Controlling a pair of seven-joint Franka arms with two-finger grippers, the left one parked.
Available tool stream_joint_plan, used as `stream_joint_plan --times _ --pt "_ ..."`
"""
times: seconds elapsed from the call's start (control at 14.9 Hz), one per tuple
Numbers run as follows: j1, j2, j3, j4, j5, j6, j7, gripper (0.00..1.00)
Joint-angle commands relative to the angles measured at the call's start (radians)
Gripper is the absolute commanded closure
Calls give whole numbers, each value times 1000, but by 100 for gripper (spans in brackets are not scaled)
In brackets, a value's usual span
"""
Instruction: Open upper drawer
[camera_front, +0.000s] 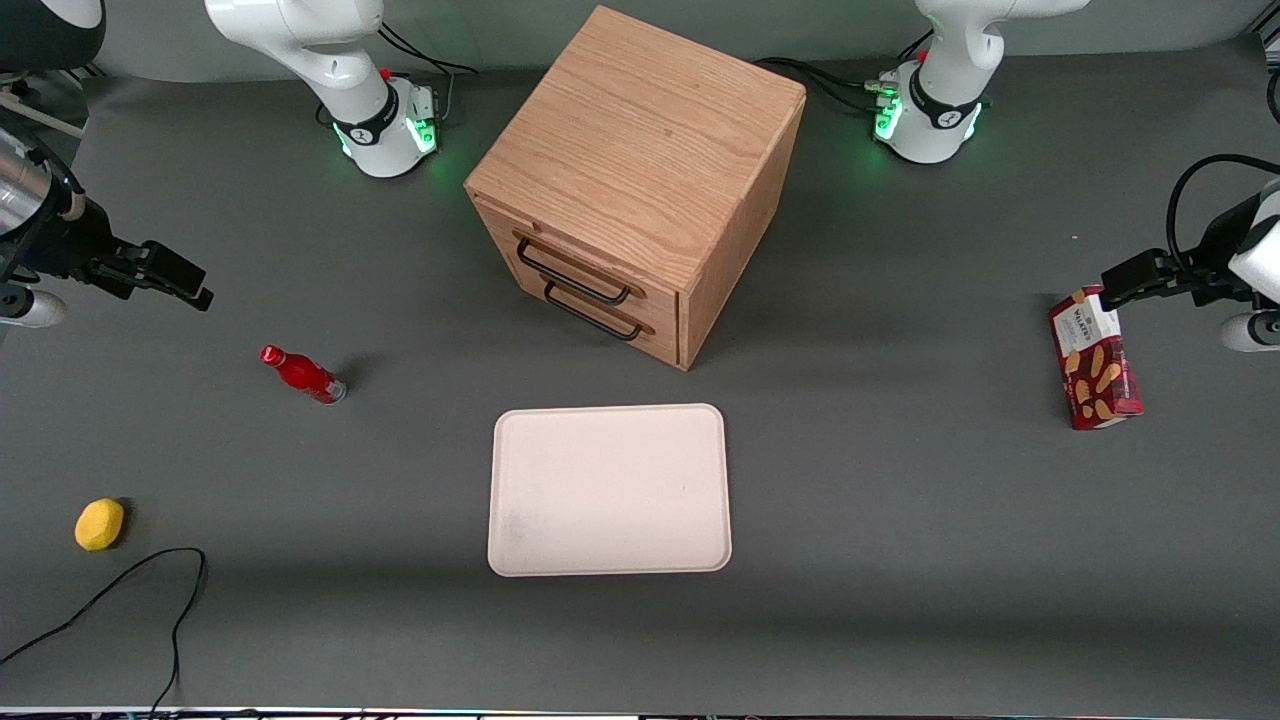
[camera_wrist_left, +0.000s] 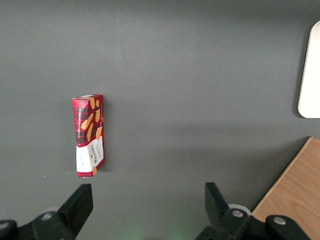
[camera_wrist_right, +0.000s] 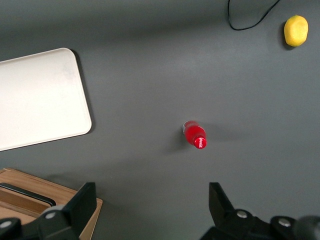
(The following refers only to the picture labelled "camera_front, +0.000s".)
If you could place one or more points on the white background bar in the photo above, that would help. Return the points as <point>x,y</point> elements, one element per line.
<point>40,115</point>

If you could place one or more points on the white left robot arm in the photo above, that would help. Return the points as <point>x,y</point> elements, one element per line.
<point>950,60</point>

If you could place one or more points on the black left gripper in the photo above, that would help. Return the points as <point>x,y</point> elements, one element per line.
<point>1211,246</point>

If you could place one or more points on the beige plastic tray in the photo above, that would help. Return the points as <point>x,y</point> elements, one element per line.
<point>610,490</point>

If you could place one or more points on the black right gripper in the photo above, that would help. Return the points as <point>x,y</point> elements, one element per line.
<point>62,243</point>

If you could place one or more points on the yellow lemon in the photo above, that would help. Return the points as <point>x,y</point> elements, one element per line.
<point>99,525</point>

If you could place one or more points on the red plastic bottle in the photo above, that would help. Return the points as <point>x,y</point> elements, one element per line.
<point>305,376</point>

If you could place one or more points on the red Walkers cookie box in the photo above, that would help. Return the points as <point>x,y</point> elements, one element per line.
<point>1100,380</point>

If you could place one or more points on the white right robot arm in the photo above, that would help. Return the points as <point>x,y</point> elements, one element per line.
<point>300,40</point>

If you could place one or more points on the aluminium frame profile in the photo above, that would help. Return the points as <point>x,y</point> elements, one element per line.
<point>85,72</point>

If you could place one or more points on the oak wooden drawer cabinet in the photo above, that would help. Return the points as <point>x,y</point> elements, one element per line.
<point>650,130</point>

